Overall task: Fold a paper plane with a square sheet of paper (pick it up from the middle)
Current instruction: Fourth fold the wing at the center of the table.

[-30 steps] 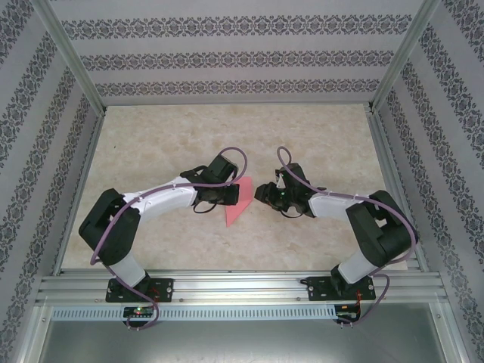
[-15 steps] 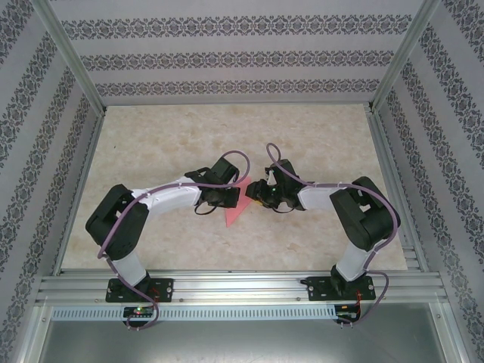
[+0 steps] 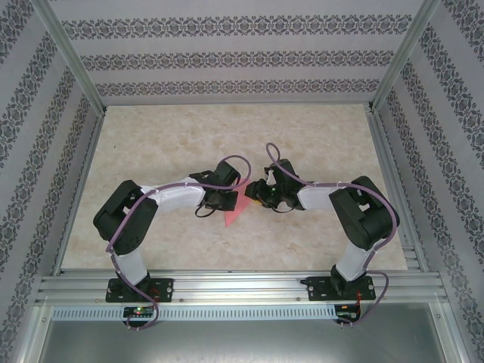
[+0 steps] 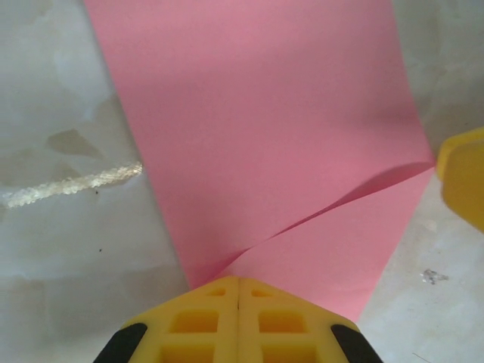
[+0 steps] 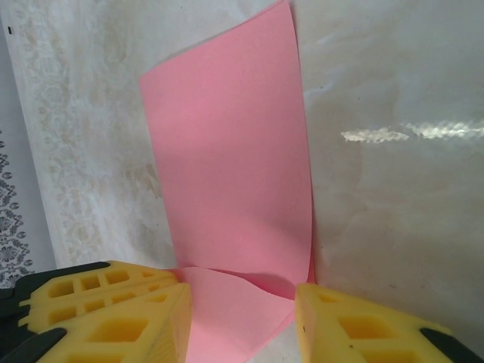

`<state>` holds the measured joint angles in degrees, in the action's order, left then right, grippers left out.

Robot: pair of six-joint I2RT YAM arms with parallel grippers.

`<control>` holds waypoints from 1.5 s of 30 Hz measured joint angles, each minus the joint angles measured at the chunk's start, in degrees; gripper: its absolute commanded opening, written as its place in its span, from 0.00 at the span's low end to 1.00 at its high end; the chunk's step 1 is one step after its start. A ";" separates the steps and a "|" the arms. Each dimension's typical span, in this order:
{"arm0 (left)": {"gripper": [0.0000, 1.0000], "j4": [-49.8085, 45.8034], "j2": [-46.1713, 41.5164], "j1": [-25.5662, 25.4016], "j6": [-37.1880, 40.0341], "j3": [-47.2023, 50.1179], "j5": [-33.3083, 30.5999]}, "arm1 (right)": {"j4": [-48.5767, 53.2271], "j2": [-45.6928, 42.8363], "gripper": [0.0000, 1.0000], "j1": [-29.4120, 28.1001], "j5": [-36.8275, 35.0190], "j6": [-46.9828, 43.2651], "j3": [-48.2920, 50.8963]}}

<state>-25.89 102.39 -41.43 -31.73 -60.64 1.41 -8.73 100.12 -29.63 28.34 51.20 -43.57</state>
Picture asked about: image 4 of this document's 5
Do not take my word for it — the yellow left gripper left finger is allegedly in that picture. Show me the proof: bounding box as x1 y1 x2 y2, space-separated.
92 275 240 363

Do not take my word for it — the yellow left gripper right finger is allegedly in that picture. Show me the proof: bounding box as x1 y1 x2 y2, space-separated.
237 275 380 363

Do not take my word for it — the pink paper sheet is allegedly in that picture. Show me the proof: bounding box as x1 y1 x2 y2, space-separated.
82 0 436 323

